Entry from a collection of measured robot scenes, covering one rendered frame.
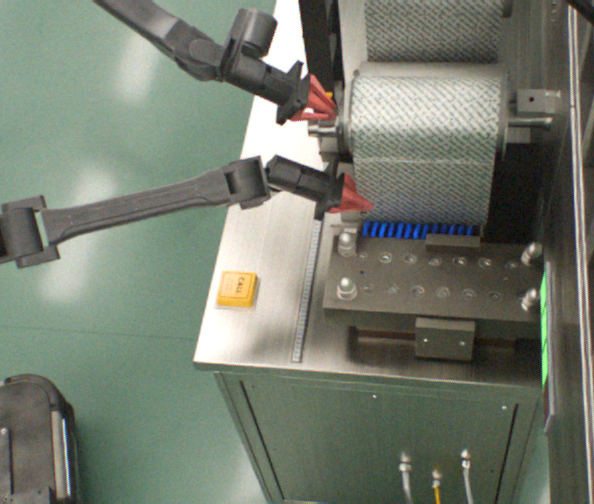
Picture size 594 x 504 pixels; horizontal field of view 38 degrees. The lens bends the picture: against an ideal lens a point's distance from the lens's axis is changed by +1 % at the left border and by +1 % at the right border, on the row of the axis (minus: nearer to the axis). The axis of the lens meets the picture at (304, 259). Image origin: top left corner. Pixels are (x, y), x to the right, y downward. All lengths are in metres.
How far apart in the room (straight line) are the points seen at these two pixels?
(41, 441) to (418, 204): 1.31
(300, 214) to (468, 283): 0.44
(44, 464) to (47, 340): 0.59
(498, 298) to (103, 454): 1.47
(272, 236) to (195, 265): 1.13
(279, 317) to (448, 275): 0.35
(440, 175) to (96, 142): 2.05
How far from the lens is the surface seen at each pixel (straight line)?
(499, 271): 1.57
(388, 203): 1.58
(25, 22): 3.98
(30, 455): 2.45
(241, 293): 1.69
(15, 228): 1.48
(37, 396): 2.52
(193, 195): 1.49
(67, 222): 1.48
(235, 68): 1.45
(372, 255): 1.58
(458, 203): 1.57
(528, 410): 1.69
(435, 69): 1.59
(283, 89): 1.47
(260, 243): 1.78
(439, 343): 1.56
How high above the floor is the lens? 2.33
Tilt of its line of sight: 55 degrees down
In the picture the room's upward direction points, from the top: 10 degrees counter-clockwise
